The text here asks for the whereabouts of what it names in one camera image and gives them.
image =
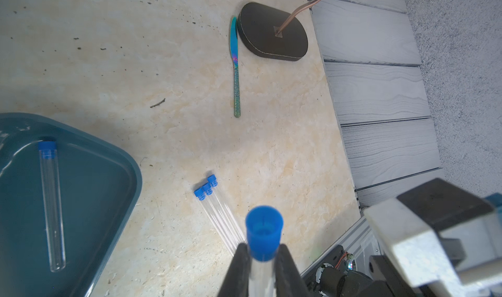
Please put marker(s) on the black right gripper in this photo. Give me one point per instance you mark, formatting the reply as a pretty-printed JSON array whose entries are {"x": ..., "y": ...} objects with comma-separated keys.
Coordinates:
[{"x": 333, "y": 277}]

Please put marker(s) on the test tube blue cap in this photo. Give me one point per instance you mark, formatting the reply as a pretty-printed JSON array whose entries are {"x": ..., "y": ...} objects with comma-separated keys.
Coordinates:
[
  {"x": 222, "y": 218},
  {"x": 210, "y": 212},
  {"x": 50, "y": 180},
  {"x": 264, "y": 229},
  {"x": 224, "y": 213}
]

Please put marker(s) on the black metal scroll stand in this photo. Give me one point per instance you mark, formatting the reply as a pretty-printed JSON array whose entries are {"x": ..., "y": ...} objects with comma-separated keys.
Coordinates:
[{"x": 272, "y": 33}]

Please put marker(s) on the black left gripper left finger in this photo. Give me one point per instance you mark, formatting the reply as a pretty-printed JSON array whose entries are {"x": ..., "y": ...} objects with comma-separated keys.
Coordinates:
[{"x": 236, "y": 281}]

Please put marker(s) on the teal plastic tub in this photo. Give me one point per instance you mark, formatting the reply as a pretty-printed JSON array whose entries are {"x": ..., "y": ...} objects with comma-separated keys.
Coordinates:
[{"x": 100, "y": 185}]

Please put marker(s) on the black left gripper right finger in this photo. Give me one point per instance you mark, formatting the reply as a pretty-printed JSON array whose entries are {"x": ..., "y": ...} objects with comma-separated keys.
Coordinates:
[{"x": 288, "y": 281}]

